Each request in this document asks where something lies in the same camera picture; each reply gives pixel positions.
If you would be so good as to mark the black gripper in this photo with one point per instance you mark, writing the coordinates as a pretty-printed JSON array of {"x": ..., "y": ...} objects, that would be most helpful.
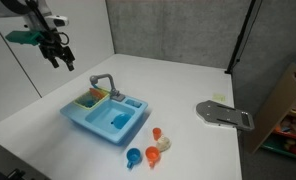
[{"x": 53, "y": 46}]

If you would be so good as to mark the blue toy cup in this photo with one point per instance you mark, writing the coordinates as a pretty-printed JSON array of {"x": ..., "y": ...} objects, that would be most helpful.
[{"x": 89, "y": 104}]

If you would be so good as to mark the orange toy plate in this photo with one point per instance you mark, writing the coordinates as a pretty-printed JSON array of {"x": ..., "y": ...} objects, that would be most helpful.
[{"x": 96, "y": 93}]

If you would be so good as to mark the blue toy mug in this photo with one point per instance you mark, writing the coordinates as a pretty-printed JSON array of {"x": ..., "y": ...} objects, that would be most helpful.
[{"x": 133, "y": 155}]

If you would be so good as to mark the small orange toy cup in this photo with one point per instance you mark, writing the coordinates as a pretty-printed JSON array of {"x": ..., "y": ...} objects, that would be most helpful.
[{"x": 157, "y": 133}]

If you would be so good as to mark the yellow-green dish rack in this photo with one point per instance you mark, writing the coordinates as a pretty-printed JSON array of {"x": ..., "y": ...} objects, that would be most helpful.
[{"x": 82, "y": 101}]

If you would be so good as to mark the light blue toy sink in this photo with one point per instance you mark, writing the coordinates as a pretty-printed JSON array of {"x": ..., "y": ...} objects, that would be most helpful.
[{"x": 74, "y": 115}]

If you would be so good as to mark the grey toy faucet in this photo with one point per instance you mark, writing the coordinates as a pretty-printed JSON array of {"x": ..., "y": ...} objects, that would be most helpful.
[{"x": 117, "y": 97}]

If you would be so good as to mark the cream toy bottle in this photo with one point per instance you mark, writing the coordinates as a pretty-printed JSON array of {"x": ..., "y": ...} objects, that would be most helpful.
[{"x": 163, "y": 144}]

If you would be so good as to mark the yellow sticky note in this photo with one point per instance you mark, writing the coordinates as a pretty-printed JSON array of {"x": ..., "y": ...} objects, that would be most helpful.
[{"x": 218, "y": 97}]

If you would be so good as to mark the black vertical pole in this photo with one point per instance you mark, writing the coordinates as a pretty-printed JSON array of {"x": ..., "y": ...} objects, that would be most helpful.
[{"x": 241, "y": 33}]

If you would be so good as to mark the wooden toy storage shelf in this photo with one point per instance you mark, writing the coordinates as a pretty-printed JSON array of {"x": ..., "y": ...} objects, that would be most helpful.
[{"x": 278, "y": 106}]

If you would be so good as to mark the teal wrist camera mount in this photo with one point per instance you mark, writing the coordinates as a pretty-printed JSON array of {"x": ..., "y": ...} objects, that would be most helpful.
[{"x": 23, "y": 37}]

